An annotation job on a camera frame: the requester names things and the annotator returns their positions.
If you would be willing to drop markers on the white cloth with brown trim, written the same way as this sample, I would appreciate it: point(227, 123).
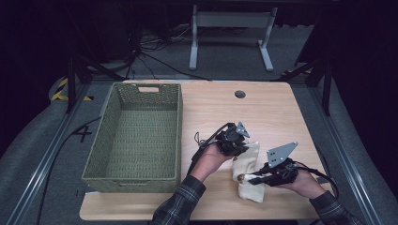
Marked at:
point(247, 162)

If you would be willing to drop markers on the yellow black floor tape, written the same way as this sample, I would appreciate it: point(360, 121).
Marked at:
point(59, 93)

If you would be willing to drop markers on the black table grommet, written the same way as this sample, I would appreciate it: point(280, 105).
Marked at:
point(240, 94)

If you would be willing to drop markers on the green woven basket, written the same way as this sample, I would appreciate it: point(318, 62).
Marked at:
point(140, 125)

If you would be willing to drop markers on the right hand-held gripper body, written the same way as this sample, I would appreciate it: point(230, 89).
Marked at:
point(280, 170)

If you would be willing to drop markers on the black metal stand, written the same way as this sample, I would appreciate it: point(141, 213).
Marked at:
point(327, 90)
point(71, 84)

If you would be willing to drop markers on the person's right hand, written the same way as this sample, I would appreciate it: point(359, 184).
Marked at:
point(305, 186)

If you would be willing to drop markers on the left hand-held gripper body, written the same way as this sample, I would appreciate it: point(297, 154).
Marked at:
point(230, 142)

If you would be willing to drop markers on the black tape floor mark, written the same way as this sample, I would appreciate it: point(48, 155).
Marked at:
point(83, 133)

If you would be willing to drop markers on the person's left hand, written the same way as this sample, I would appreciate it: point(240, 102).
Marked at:
point(209, 161)

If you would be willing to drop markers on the white metal table frame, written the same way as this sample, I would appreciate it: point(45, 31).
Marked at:
point(231, 19)

